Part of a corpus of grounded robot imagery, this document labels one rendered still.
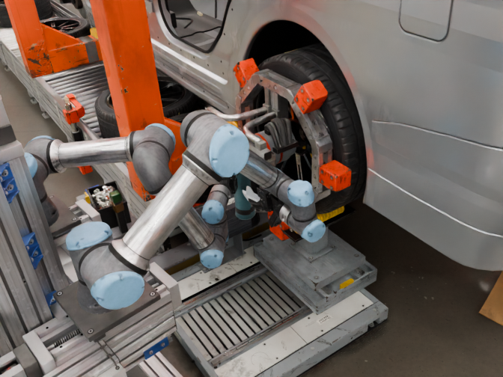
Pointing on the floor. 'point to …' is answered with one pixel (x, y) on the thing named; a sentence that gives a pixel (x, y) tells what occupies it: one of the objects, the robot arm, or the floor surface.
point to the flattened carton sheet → (495, 303)
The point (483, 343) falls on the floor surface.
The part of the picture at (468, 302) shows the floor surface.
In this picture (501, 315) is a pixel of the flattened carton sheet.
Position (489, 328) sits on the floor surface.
